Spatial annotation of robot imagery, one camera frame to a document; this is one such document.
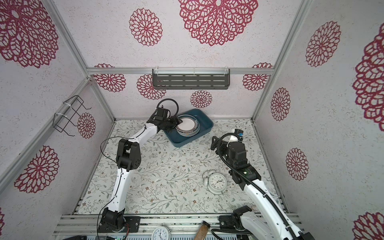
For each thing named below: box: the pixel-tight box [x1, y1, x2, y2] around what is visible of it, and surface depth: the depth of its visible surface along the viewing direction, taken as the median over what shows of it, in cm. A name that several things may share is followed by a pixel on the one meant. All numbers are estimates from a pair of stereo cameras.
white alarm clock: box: [202, 170, 228, 195], surface depth 85 cm
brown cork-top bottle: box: [194, 220, 211, 240], surface depth 70 cm
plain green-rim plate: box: [175, 114, 199, 133], surface depth 114 cm
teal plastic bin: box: [164, 108, 214, 148], surface depth 112 cm
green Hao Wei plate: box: [176, 122, 201, 137], surface depth 108 cm
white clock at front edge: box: [151, 223, 172, 240], surface depth 70 cm
